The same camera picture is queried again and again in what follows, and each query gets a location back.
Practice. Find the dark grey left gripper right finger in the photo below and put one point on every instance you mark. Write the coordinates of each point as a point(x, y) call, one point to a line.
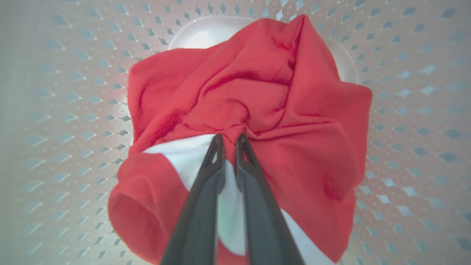
point(265, 221)

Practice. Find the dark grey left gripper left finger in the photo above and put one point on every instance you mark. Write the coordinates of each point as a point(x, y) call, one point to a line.
point(198, 213)

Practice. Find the red and white garment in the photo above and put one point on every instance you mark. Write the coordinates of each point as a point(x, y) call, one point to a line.
point(294, 110)

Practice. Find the white perforated laundry basket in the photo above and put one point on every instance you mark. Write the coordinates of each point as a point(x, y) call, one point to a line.
point(55, 110)

